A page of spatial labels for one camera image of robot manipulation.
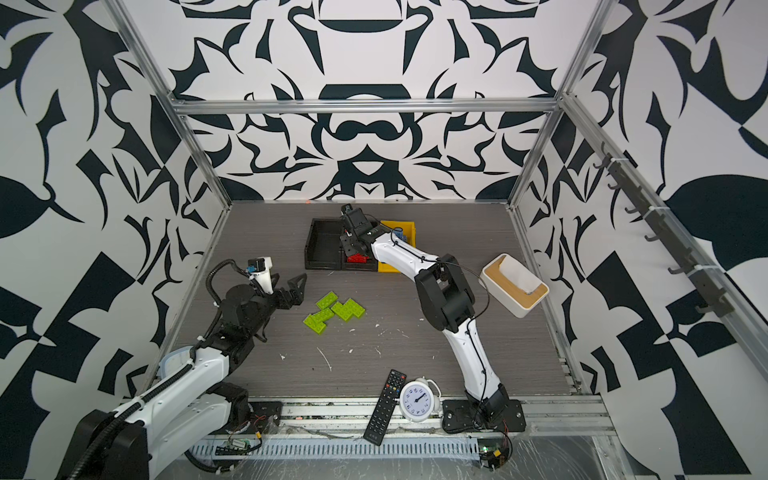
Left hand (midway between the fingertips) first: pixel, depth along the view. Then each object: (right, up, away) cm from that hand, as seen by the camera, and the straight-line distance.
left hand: (290, 270), depth 82 cm
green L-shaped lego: (+6, -15, +6) cm, 17 cm away
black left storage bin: (+4, +4, +26) cm, 26 cm away
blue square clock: (-31, -24, -1) cm, 39 cm away
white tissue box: (+65, -6, +12) cm, 66 cm away
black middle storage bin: (+21, 0, +15) cm, 26 cm away
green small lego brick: (+8, -11, +12) cm, 18 cm away
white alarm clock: (+34, -31, -7) cm, 47 cm away
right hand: (+15, +9, +16) cm, 24 cm away
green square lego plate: (+14, -13, +10) cm, 21 cm away
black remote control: (+26, -33, -8) cm, 42 cm away
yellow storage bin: (+34, +11, +20) cm, 41 cm away
